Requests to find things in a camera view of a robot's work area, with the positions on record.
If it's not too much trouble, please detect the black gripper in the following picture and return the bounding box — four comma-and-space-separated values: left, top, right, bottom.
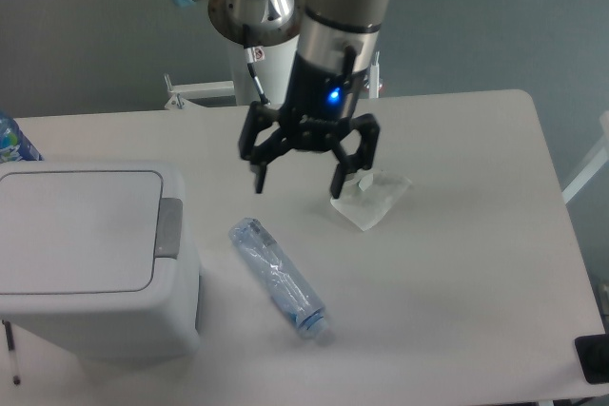
238, 48, 381, 199

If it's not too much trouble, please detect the white push-button trash can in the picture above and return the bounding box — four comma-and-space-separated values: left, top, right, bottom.
1, 161, 202, 359

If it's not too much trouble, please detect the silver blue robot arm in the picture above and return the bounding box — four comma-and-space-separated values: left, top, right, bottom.
173, 0, 389, 198

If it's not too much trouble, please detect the crumpled white paper wrapper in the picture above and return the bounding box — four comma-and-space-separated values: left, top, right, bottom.
330, 169, 412, 231

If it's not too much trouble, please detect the crushed clear plastic bottle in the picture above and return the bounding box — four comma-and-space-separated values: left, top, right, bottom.
228, 218, 329, 340

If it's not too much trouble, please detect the blue labelled drink bottle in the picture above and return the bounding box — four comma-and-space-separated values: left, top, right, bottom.
1, 112, 44, 164

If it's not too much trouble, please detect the black device at table edge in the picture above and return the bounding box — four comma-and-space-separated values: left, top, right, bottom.
574, 334, 608, 385

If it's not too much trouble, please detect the black white pen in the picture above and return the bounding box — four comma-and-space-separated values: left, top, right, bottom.
2, 320, 21, 386

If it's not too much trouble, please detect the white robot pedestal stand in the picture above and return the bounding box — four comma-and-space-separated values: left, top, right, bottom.
164, 39, 296, 109

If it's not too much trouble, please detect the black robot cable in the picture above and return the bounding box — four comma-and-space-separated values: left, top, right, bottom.
241, 22, 273, 106

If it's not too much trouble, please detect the white frame at right edge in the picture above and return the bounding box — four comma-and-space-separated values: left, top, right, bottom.
561, 111, 608, 204

